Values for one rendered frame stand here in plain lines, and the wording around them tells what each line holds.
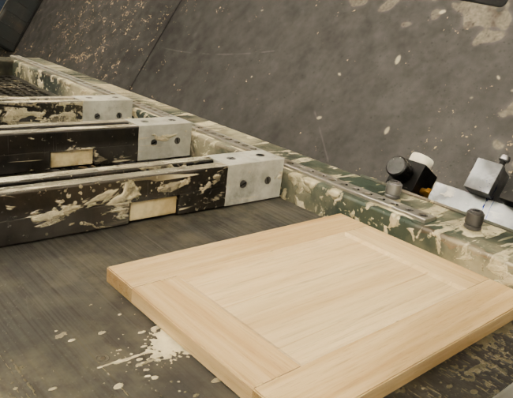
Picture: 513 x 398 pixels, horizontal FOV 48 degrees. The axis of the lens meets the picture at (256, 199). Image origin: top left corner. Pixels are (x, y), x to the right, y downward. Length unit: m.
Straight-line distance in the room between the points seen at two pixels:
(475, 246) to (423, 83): 1.35
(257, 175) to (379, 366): 0.49
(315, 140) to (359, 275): 1.52
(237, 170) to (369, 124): 1.24
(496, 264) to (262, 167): 0.40
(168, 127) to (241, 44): 1.64
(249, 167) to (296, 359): 0.46
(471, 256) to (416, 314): 0.18
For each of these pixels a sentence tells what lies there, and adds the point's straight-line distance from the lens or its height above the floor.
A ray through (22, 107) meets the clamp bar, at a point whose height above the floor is 1.14.
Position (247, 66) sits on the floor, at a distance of 2.66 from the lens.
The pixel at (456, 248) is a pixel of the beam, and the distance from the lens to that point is 0.82.
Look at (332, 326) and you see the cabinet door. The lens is 0.61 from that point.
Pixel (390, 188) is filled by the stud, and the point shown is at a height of 0.87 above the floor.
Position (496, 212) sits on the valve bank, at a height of 0.74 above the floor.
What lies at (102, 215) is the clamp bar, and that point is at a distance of 0.81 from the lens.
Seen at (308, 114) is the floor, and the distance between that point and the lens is 2.30.
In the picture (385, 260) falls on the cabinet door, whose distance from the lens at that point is 0.79.
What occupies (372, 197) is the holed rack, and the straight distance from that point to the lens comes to 0.91.
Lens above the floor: 1.64
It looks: 46 degrees down
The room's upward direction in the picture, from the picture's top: 58 degrees counter-clockwise
